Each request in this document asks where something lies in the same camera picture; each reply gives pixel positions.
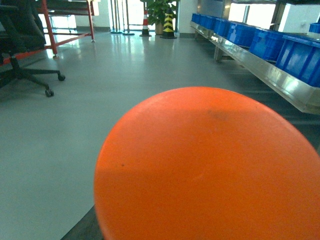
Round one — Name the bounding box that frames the orange cylindrical capacitor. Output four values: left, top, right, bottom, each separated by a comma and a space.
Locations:
93, 87, 320, 240

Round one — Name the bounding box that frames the red white traffic cone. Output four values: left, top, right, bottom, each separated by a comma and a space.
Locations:
139, 0, 152, 38

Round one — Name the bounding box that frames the yellow black striped bollard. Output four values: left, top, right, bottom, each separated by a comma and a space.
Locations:
160, 8, 177, 39

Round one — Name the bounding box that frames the green potted plant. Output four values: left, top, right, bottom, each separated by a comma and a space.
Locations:
146, 0, 180, 35

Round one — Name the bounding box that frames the blue bin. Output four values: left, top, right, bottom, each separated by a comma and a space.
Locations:
226, 22, 257, 48
275, 35, 320, 88
249, 28, 286, 62

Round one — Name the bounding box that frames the stainless steel conveyor shelf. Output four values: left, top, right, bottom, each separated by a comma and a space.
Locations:
190, 21, 320, 115

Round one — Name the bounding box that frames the nearest blue bin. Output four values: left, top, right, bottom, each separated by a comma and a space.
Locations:
275, 35, 320, 88

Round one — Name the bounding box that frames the black office chair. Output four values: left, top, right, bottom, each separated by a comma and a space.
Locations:
0, 0, 66, 98

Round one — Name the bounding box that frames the red metal table frame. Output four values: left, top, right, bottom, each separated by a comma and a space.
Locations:
0, 0, 96, 66

